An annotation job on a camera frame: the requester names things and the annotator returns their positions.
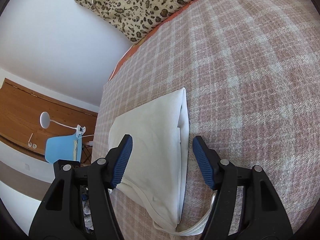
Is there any white camisole top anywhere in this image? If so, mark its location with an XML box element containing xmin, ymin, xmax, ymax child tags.
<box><xmin>108</xmin><ymin>88</ymin><xmax>210</xmax><ymax>239</ymax></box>

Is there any light blue chair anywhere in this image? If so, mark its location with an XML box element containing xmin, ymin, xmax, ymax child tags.
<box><xmin>44</xmin><ymin>133</ymin><xmax>82</xmax><ymax>164</ymax></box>

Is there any white clip desk lamp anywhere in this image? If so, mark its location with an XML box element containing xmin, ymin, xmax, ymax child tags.
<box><xmin>40</xmin><ymin>112</ymin><xmax>86</xmax><ymax>138</ymax></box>

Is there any wooden door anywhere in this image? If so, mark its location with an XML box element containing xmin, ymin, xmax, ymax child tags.
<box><xmin>1</xmin><ymin>79</ymin><xmax>98</xmax><ymax>161</ymax></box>

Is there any pink plaid bed blanket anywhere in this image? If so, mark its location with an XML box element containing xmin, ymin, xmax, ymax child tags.
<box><xmin>92</xmin><ymin>0</ymin><xmax>319</xmax><ymax>230</ymax></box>

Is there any orange floral bed sheet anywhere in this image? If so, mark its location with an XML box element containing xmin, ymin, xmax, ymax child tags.
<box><xmin>107</xmin><ymin>0</ymin><xmax>233</xmax><ymax>81</ymax></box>

